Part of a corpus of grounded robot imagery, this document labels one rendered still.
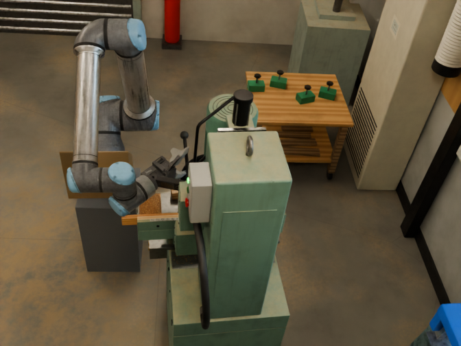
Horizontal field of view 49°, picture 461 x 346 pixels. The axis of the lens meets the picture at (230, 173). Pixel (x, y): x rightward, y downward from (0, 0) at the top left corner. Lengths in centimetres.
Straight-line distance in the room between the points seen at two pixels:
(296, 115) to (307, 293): 111
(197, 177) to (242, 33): 366
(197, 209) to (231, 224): 11
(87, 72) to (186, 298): 92
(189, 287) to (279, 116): 158
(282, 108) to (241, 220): 193
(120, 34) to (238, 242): 91
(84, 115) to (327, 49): 256
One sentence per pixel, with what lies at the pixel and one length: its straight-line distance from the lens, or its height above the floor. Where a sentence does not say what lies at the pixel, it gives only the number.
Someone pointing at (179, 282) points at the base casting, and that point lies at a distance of 205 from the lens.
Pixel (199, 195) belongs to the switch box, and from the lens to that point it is 146.
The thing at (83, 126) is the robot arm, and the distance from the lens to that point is 190.
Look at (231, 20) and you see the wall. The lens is 496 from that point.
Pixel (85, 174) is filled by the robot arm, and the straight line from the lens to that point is 185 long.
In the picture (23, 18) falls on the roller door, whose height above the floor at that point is 15.
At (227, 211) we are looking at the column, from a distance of 148.
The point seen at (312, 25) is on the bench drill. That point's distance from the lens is 400.
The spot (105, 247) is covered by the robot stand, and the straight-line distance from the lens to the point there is 289.
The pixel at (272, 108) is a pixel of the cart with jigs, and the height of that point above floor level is 53.
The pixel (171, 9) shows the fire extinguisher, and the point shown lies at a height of 39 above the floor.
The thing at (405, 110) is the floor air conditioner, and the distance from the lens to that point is 331.
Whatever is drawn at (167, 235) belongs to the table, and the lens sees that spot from 210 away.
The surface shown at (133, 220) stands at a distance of 207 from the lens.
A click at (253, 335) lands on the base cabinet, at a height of 67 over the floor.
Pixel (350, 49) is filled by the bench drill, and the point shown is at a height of 54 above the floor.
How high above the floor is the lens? 250
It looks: 44 degrees down
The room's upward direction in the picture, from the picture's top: 7 degrees clockwise
